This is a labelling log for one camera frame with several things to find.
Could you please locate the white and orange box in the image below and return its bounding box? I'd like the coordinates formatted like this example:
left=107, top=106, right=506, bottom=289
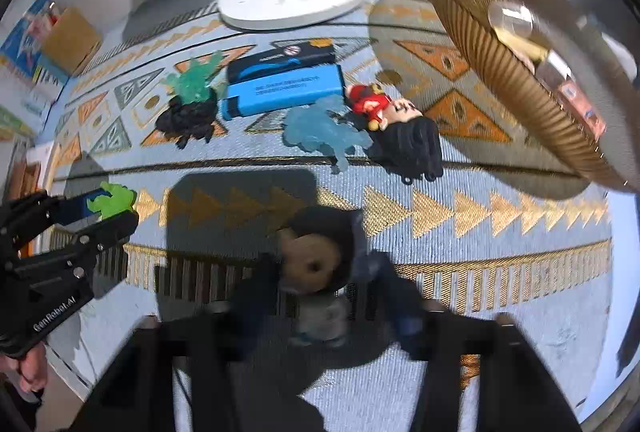
left=25, top=144, right=61, bottom=193

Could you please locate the salmon brown box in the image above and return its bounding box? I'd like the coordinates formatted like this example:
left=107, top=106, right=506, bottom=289
left=555, top=79, right=609, bottom=139

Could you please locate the person's left hand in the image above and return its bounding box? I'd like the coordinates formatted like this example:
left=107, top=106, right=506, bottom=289
left=16, top=343, right=49, bottom=406

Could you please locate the light green dinosaur toy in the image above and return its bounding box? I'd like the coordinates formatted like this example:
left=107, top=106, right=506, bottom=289
left=86, top=182, right=139, bottom=219

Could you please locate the black-haired doll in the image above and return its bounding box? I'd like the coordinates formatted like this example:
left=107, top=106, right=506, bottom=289
left=272, top=207, right=372, bottom=346
left=346, top=82, right=445, bottom=183

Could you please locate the blue box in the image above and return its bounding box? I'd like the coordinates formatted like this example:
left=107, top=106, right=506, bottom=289
left=220, top=64, right=347, bottom=121

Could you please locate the blue patterned mat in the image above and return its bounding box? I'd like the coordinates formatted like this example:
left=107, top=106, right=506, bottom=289
left=30, top=0, right=621, bottom=423

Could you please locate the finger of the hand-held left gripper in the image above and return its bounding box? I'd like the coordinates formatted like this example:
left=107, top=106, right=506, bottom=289
left=69, top=210, right=140, bottom=263
left=0, top=192, right=109, bottom=239

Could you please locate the black box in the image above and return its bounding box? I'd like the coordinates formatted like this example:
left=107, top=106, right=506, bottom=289
left=227, top=42, right=337, bottom=85

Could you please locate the gold wire basket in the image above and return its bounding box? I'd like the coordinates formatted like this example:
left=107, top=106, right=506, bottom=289
left=419, top=0, right=640, bottom=193

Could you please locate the black dinosaur toy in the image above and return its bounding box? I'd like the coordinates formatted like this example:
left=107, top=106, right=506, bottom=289
left=155, top=94, right=229, bottom=149

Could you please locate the teal dinosaur toy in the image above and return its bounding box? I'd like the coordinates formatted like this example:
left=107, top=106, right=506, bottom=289
left=162, top=52, right=229, bottom=105

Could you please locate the black-haired doll in red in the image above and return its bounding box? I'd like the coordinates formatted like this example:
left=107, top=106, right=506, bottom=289
left=346, top=82, right=445, bottom=183

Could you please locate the light blue dinosaur toy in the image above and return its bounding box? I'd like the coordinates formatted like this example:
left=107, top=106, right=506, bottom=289
left=282, top=94, right=374, bottom=175

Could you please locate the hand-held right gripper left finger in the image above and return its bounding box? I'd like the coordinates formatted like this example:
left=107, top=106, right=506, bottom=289
left=80, top=257, right=291, bottom=432

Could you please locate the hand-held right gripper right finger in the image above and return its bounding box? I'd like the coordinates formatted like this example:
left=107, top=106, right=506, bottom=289
left=360, top=252, right=583, bottom=432

